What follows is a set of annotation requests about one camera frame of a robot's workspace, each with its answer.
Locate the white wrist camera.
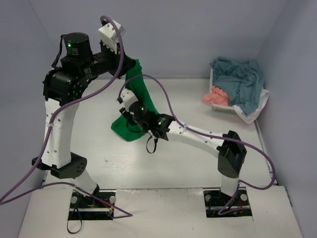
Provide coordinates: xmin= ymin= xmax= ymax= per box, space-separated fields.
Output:
xmin=98 ymin=23 xmax=119 ymax=54
xmin=117 ymin=89 xmax=138 ymax=112

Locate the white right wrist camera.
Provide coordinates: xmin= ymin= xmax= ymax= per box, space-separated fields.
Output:
xmin=117 ymin=89 xmax=138 ymax=112

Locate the grey-blue t shirt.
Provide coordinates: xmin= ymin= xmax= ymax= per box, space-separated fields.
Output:
xmin=210 ymin=57 xmax=264 ymax=115

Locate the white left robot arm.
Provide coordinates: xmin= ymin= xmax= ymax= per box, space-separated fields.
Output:
xmin=32 ymin=32 xmax=136 ymax=208

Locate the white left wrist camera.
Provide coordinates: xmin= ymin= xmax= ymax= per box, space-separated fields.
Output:
xmin=98 ymin=23 xmax=119 ymax=54

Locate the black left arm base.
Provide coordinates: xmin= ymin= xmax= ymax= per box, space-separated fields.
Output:
xmin=67 ymin=190 xmax=114 ymax=221

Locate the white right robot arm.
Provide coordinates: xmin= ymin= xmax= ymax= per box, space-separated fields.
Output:
xmin=119 ymin=101 xmax=247 ymax=204

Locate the green t shirt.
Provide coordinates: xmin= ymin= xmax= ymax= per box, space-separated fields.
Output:
xmin=110 ymin=59 xmax=158 ymax=142

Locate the pink t shirt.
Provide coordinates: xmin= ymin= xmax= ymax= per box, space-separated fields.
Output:
xmin=202 ymin=85 xmax=229 ymax=106

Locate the white laundry basket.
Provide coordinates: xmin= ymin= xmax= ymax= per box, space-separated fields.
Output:
xmin=210 ymin=67 xmax=238 ymax=115

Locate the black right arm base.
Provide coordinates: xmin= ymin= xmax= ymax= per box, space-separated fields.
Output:
xmin=203 ymin=186 xmax=253 ymax=219

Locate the black loop cable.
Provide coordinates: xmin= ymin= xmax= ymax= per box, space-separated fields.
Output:
xmin=65 ymin=207 xmax=82 ymax=235

